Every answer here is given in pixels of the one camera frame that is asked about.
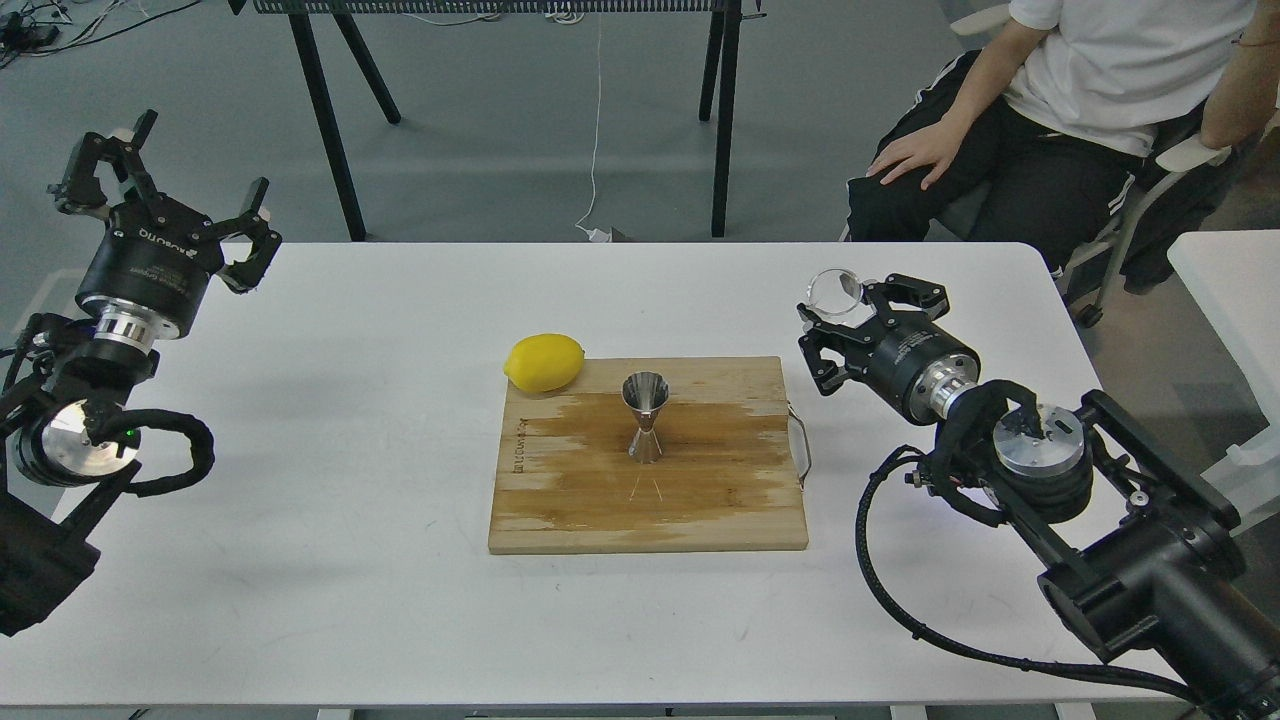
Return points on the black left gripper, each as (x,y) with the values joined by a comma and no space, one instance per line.
(145,270)

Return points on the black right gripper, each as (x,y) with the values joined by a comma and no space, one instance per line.
(910,362)

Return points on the clear glass cup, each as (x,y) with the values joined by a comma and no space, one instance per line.
(834,294)

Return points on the steel jigger measuring cup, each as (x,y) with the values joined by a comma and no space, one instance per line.
(645,394)

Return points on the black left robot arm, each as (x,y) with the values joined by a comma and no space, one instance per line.
(69,380)

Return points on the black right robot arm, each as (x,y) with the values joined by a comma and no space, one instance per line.
(1138,551)

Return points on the person's right hand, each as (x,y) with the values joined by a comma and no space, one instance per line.
(933,148)

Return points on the wooden cutting board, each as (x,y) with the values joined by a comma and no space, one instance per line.
(726,481)

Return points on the black trestle table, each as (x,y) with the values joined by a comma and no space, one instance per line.
(471,101)

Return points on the seated person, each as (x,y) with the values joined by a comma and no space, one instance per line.
(1063,107)

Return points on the yellow lemon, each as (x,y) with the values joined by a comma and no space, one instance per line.
(544,362)

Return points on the white side table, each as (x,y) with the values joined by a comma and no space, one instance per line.
(1234,278)

